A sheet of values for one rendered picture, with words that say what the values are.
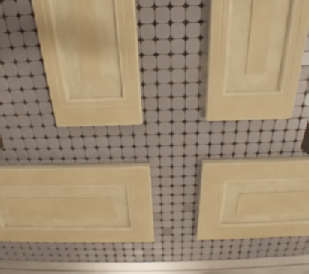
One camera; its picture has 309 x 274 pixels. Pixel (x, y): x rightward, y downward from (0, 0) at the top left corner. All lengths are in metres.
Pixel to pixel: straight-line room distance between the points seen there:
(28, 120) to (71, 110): 0.12
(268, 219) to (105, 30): 0.64
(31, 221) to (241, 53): 0.69
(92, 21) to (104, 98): 0.15
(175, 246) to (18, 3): 0.73
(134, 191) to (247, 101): 0.34
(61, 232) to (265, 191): 0.57
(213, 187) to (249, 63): 0.30
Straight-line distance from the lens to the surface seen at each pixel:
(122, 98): 0.48
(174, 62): 0.47
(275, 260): 0.91
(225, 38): 0.47
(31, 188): 0.68
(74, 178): 0.60
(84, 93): 0.50
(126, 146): 0.54
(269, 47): 0.50
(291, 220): 0.77
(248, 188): 0.64
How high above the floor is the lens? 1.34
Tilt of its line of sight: 68 degrees down
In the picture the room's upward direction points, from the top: 179 degrees counter-clockwise
